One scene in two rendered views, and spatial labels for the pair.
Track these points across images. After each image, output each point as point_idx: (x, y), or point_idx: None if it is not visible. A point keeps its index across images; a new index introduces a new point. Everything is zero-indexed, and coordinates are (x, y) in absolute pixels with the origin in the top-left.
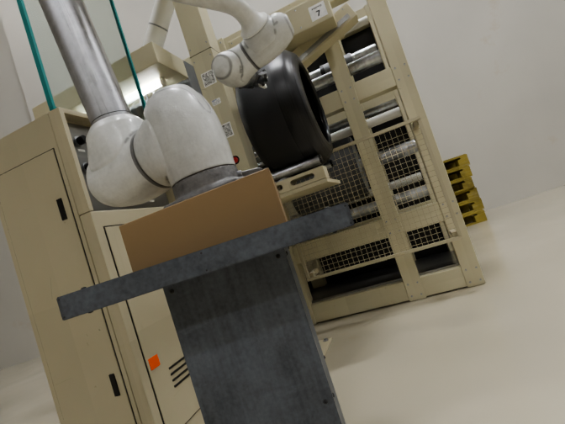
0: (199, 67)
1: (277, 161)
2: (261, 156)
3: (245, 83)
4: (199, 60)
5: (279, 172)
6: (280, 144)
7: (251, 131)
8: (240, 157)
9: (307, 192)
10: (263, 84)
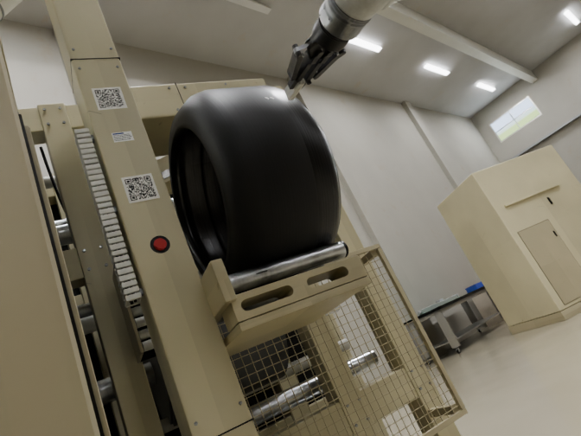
0: (90, 78)
1: (277, 242)
2: (248, 226)
3: (371, 16)
4: (92, 69)
5: (277, 264)
6: (296, 204)
7: (249, 169)
8: (173, 240)
9: (296, 321)
10: (309, 81)
